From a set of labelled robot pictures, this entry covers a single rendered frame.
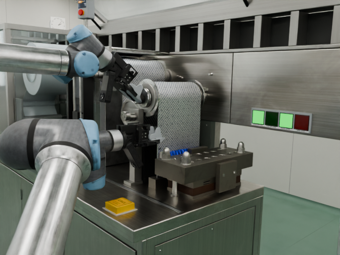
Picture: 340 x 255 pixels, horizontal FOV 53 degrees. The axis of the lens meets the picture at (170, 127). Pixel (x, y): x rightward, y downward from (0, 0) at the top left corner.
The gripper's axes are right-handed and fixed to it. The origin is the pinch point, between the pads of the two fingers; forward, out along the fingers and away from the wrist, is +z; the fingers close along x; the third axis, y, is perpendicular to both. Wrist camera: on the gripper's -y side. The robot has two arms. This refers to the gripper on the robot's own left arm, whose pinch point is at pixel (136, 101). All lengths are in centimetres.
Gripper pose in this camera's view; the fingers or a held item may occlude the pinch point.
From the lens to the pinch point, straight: 134.4
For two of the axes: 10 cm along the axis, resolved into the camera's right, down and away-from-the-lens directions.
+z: 5.6, 5.7, 6.0
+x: -6.7, -1.2, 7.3
